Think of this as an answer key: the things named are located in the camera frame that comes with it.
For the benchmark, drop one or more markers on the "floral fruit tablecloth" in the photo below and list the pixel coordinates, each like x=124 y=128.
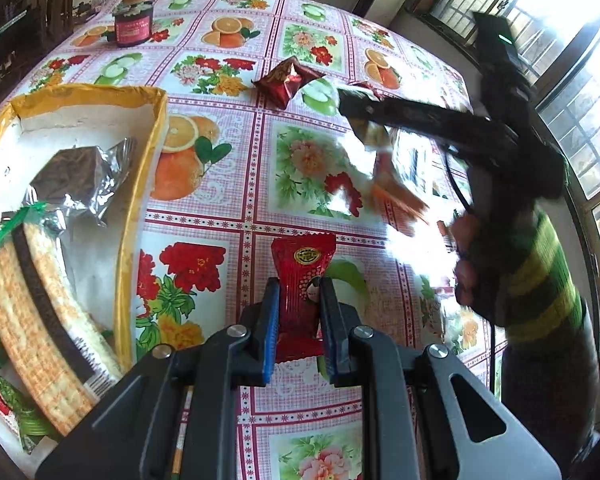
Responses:
x=262 y=173

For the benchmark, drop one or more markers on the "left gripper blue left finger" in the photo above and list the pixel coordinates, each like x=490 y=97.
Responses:
x=269 y=316

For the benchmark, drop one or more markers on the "left gripper dark blue right finger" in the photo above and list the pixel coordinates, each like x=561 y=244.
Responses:
x=335 y=334

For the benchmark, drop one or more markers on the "barred window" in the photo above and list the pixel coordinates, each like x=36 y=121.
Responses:
x=558 y=42

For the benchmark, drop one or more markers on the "right hand green glove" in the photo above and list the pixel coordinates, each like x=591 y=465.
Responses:
x=518 y=278

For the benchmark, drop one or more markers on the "orange cracker pack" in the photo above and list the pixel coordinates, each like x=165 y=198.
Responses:
x=399 y=177

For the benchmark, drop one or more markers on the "small red snack packet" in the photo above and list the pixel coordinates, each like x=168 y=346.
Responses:
x=298 y=261

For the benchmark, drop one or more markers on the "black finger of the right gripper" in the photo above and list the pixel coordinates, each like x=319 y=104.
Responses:
x=414 y=116

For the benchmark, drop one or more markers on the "pink labelled glass jar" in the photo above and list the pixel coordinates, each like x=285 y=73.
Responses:
x=132 y=22

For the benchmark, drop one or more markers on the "yellow cardboard tray box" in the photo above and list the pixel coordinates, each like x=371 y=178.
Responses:
x=101 y=261

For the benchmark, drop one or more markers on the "red foil candy pack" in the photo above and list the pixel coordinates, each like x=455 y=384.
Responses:
x=283 y=82

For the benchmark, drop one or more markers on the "small silver foil packet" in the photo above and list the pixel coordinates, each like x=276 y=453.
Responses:
x=81 y=181

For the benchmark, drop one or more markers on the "green strip cracker pack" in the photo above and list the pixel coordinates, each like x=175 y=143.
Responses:
x=55 y=347

